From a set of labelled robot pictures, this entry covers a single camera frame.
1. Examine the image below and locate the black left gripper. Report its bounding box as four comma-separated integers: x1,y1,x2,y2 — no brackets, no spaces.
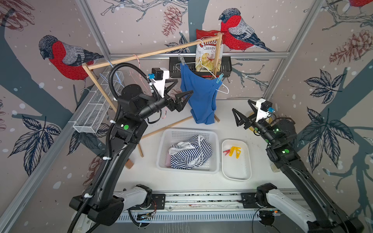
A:
137,78,192,122

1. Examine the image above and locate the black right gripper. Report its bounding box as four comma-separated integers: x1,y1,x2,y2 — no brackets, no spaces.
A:
234,100,278,148

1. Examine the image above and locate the grey clothespin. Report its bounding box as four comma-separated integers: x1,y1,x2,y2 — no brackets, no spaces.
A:
178,53,186,65

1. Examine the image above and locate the white wire hanger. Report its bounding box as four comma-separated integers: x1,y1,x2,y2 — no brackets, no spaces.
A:
180,38,220,81

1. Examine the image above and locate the teal clothespin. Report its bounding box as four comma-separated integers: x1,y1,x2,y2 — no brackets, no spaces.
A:
216,73,224,83

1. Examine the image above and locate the pink wire hanger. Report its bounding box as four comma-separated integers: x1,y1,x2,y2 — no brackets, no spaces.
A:
129,54,167,119

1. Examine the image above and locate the blue white striped tank top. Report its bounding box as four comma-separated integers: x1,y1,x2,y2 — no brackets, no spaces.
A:
169,135,213,170

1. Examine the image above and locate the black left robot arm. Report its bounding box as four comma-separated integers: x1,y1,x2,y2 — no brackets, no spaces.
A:
68,63,193,233

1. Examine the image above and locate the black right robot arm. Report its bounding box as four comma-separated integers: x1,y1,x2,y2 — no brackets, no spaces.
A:
232,99,364,233

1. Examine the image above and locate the yellow bowl with buns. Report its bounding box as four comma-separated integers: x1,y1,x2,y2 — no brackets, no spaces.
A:
248,113,276,126

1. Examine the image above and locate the white perforated plastic basket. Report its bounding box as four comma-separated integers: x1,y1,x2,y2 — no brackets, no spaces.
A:
156,129,220,174

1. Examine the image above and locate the cassava chips bag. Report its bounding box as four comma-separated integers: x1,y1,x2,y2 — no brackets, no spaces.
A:
195,39,223,72

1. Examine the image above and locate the white plastic tray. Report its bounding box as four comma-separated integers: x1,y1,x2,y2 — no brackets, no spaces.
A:
221,139,252,182

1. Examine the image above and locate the small black-lid jar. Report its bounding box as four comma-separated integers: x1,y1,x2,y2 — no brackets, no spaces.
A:
270,163,281,173

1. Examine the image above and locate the wooden clothes rack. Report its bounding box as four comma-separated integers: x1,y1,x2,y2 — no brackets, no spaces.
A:
82,32,224,158

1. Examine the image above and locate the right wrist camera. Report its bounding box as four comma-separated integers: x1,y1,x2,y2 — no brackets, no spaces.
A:
255,98,275,122

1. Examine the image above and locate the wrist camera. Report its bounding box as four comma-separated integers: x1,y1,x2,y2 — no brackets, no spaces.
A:
149,68,170,98
255,98,275,122

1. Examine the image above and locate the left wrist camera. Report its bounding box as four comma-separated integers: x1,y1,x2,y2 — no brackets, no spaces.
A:
149,68,170,98

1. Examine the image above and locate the white wire wall basket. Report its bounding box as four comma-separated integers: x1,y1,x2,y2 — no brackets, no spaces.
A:
73,71,124,134

